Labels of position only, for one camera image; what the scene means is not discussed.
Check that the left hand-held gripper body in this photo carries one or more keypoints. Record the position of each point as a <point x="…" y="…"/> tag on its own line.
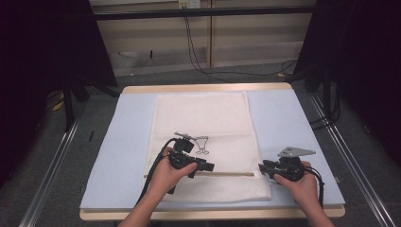
<point x="183" y="157"/>

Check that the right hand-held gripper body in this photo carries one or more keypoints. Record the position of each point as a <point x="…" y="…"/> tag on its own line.
<point x="291" y="168"/>

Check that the white mesh laundry bag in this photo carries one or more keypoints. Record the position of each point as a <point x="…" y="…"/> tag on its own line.
<point x="205" y="116"/>

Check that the person's right hand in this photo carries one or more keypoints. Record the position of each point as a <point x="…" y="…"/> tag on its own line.
<point x="305" y="189"/>

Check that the person's left hand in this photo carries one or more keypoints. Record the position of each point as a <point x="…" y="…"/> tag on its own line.
<point x="167" y="179"/>

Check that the light blue table mat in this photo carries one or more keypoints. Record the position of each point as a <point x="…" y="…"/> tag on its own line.
<point x="283" y="119"/>

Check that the wooden table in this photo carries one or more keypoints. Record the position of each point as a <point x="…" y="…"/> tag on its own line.
<point x="205" y="87"/>

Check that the black metal stand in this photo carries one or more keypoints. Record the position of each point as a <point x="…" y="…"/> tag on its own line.
<point x="67" y="107"/>

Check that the black curtain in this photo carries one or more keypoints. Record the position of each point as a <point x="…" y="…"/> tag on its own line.
<point x="362" y="63"/>
<point x="38" y="63"/>

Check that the yellow floor tape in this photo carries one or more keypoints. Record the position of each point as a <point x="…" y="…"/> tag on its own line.
<point x="57" y="106"/>

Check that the black horizontal bar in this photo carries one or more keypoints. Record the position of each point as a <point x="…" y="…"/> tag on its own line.
<point x="205" y="13"/>

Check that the metal floor rail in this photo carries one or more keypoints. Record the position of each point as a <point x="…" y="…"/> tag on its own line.
<point x="47" y="179"/>
<point x="356" y="170"/>

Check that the white wall outlet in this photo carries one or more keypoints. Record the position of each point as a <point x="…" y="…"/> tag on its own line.
<point x="189" y="3"/>

